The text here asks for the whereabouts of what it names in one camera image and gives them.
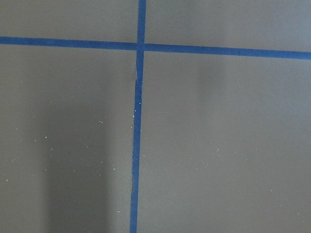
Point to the brown paper table cover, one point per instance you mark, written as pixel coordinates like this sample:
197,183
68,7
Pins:
155,116

